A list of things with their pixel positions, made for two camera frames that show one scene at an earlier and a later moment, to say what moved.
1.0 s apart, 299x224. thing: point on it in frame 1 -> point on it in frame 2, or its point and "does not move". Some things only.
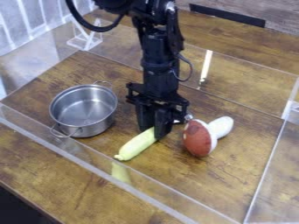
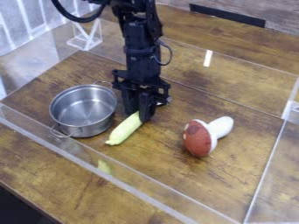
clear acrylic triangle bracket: [85, 38] does not move
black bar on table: [226, 15] does not move
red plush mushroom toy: [200, 135] does not move
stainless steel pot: [82, 109] does not move
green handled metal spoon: [142, 139] -> [125, 128]
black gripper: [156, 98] -> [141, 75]
